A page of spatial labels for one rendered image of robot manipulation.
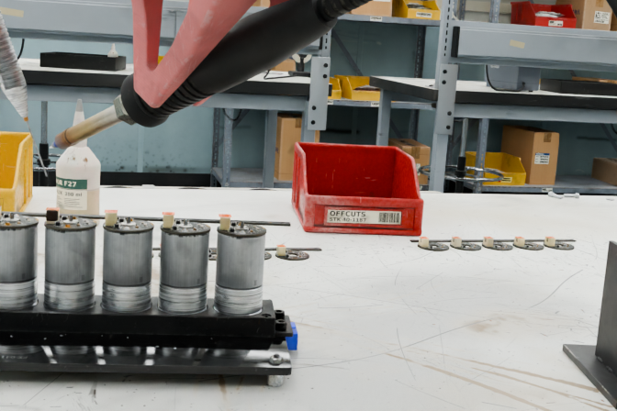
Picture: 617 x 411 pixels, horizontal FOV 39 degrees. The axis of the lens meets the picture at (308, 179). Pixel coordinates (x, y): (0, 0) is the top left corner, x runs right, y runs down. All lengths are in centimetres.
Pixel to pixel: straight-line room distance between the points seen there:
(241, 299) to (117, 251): 6
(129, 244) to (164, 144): 443
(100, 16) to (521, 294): 219
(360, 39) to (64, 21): 264
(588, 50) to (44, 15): 178
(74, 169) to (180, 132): 417
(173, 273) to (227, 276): 3
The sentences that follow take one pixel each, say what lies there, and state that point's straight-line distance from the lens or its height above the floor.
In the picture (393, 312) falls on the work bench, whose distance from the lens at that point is 52.
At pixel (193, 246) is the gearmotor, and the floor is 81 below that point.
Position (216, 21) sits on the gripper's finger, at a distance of 32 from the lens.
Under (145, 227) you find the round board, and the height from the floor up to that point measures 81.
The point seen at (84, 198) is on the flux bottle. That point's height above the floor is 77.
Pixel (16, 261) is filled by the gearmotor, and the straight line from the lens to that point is 44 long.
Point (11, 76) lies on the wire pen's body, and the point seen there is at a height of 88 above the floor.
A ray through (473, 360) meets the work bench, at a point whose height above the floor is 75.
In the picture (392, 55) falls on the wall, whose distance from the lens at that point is 508.
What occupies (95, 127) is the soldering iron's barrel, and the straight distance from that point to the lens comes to 40.
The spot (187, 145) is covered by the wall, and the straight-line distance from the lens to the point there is 486.
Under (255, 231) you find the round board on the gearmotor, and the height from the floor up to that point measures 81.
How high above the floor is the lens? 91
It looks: 10 degrees down
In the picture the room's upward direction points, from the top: 4 degrees clockwise
